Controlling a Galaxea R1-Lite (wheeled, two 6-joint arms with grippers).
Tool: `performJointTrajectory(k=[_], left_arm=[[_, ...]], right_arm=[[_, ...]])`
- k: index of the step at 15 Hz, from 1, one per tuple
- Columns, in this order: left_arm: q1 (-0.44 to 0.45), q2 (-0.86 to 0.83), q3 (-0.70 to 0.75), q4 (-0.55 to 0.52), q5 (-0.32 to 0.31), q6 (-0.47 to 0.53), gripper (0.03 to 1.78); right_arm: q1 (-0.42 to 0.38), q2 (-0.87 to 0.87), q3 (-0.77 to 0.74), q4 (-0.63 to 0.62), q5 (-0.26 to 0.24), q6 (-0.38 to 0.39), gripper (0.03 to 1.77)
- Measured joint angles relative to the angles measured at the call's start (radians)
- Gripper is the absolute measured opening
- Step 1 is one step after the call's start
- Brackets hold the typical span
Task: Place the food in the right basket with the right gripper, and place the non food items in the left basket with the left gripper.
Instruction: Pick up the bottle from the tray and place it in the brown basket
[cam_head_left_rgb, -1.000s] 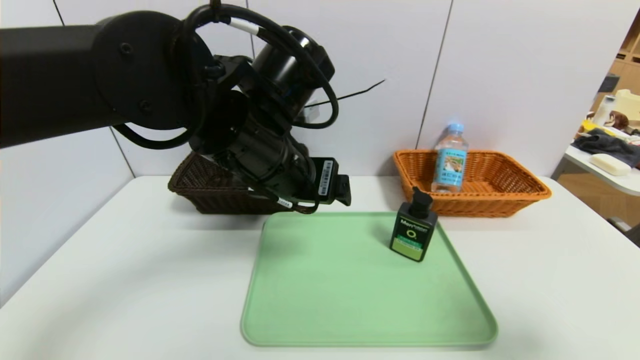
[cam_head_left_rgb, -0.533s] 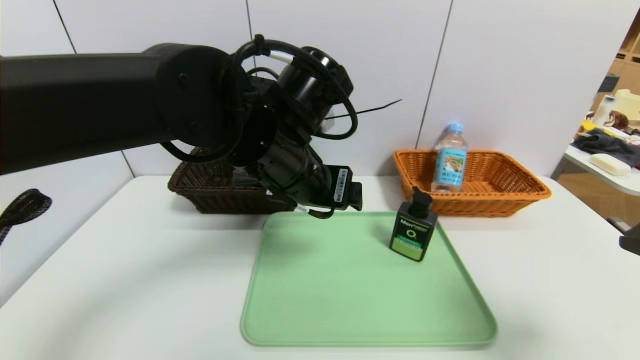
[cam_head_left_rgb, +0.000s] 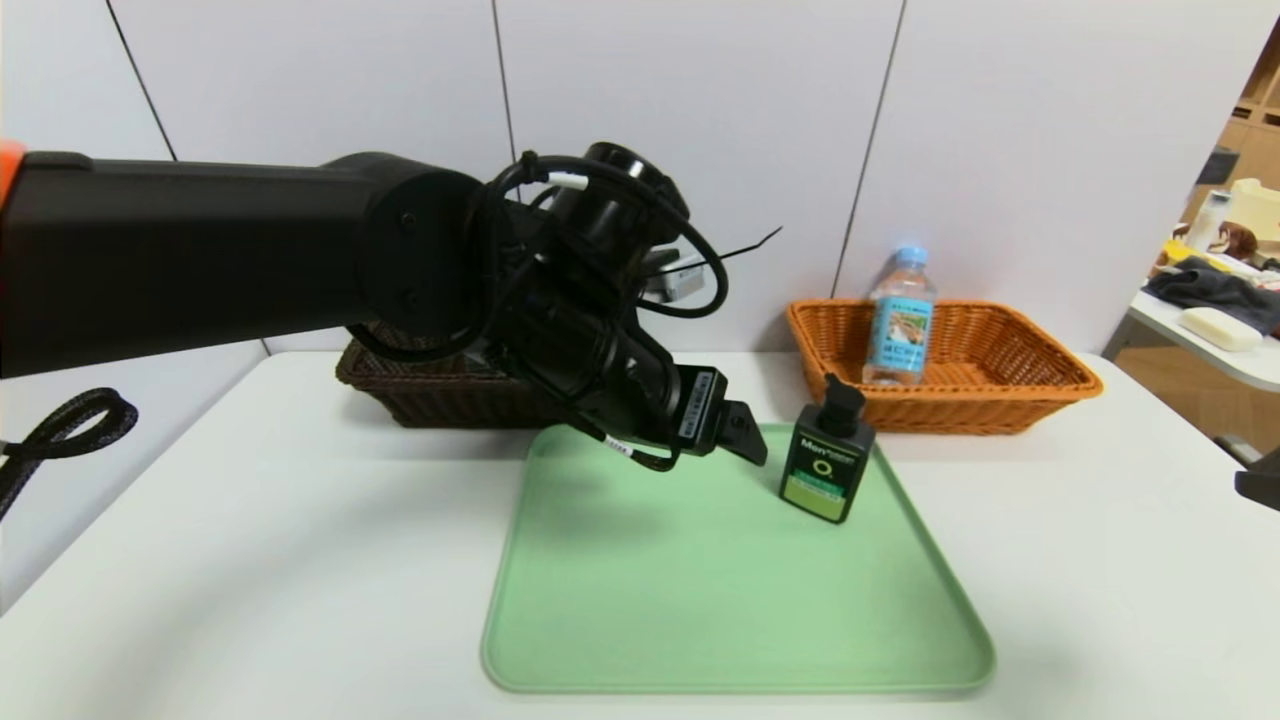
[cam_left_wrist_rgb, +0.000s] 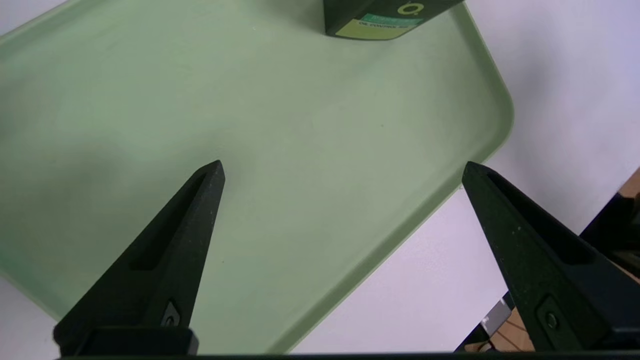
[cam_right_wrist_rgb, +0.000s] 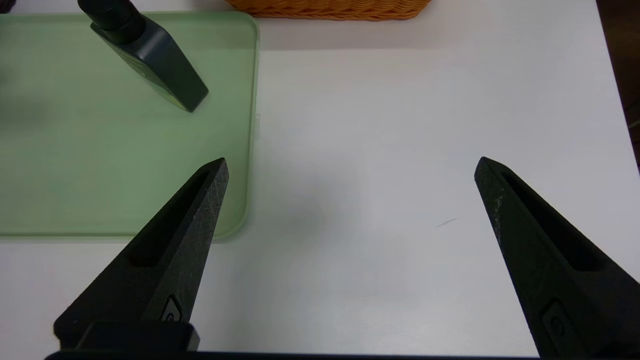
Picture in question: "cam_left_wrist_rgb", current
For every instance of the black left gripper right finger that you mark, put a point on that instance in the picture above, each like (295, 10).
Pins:
(560, 280)

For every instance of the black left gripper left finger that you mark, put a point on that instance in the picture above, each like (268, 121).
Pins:
(165, 275)

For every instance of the light green plastic tray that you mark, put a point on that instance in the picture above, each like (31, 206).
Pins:
(300, 125)

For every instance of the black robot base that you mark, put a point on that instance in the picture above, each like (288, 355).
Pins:
(620, 235)

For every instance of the black pump bottle green label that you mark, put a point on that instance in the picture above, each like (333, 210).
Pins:
(380, 17)

